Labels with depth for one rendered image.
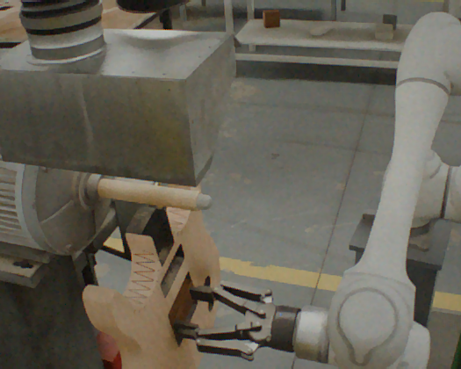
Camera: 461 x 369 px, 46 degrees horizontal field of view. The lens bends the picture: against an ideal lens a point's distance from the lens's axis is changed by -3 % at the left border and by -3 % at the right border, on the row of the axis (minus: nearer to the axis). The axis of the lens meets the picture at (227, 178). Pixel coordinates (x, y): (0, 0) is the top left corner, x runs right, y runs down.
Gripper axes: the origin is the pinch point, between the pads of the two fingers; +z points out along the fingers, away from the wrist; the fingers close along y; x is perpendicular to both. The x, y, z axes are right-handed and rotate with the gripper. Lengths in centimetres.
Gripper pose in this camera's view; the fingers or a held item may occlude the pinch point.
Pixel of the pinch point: (184, 309)
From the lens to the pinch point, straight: 100.8
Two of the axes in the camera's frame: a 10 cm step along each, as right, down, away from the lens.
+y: 3.0, -6.5, 7.0
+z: -9.4, -1.1, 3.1
